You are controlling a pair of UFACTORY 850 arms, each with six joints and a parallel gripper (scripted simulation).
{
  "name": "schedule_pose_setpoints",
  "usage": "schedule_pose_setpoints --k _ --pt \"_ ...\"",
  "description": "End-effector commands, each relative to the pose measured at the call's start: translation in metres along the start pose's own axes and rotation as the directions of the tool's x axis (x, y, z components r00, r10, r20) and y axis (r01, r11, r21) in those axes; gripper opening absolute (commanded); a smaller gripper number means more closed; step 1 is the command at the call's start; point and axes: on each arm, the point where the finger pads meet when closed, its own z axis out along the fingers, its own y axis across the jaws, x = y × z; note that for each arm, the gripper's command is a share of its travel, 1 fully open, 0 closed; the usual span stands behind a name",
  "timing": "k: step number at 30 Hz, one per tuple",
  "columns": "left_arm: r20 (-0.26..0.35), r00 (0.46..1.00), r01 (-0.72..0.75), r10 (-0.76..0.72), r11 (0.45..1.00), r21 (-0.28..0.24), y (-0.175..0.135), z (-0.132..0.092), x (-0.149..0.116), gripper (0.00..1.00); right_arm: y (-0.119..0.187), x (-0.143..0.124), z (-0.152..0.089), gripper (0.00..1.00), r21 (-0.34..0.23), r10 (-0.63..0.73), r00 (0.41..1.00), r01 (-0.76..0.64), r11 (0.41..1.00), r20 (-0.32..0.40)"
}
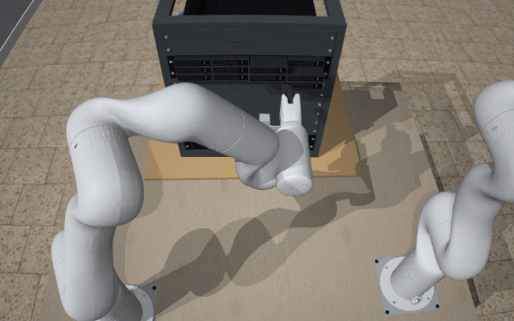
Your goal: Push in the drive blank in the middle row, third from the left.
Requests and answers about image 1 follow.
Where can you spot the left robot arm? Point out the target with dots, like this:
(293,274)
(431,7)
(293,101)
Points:
(111,191)

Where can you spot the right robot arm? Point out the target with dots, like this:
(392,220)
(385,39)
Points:
(461,250)

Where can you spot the tan flat board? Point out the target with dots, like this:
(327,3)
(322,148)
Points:
(338,155)

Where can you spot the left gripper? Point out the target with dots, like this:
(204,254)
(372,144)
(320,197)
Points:
(290,112)

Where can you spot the black metal rack frame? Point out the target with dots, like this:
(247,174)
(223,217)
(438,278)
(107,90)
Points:
(255,28)

